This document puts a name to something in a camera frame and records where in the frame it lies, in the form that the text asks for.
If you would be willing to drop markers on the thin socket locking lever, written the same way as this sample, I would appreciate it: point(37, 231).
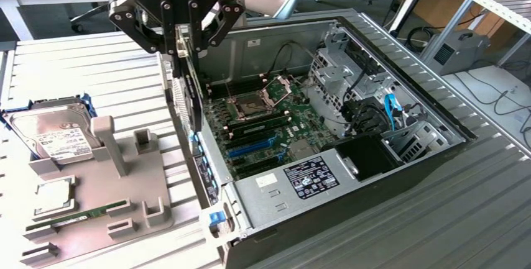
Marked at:
point(227, 90)

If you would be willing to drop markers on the aluminium frame shelf table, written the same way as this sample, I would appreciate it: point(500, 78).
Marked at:
point(503, 3)

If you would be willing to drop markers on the grey control box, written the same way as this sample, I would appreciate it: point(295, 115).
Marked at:
point(460, 51)

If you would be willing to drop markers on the silver chipset heatsink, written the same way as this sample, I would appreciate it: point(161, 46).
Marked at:
point(303, 150)

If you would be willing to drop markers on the open black PC case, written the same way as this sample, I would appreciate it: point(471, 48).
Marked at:
point(374, 207)

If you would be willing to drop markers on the grey parts rack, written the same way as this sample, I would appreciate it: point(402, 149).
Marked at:
point(91, 188)

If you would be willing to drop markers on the Nvidia graphics card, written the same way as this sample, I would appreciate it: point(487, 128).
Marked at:
point(192, 101)

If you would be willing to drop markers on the long black expansion slot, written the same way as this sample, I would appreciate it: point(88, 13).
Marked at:
point(248, 140)
point(252, 162)
point(259, 170)

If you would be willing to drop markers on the blue slot retention clip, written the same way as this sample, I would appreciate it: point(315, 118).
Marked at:
point(200, 151)
point(191, 135)
point(208, 173)
point(213, 185)

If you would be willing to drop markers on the hard disk drive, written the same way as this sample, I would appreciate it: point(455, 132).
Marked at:
point(88, 107)

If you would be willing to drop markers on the green Dell motherboard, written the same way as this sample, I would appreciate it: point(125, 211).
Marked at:
point(289, 135)

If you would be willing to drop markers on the low metal disk bay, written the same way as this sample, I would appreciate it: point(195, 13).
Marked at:
point(419, 132)

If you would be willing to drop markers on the blue expansion slot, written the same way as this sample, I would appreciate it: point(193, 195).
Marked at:
point(248, 150)

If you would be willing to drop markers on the black office chair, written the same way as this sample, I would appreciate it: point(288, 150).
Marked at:
point(93, 9)

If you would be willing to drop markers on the CPU socket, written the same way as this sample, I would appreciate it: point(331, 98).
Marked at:
point(248, 107)

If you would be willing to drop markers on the grey power supply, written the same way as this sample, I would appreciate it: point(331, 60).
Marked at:
point(265, 200)

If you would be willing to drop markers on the metal socket cover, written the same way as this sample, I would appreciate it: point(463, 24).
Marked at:
point(284, 79)

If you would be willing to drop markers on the green RAM stick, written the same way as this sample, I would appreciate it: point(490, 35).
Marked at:
point(256, 128)
point(75, 217)

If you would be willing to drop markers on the blue case latch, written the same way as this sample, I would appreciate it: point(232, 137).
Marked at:
point(216, 218)

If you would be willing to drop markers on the tall metal disk bay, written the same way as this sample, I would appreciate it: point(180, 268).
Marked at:
point(337, 71)

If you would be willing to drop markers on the silver CPU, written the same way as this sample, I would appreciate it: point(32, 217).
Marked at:
point(51, 197)

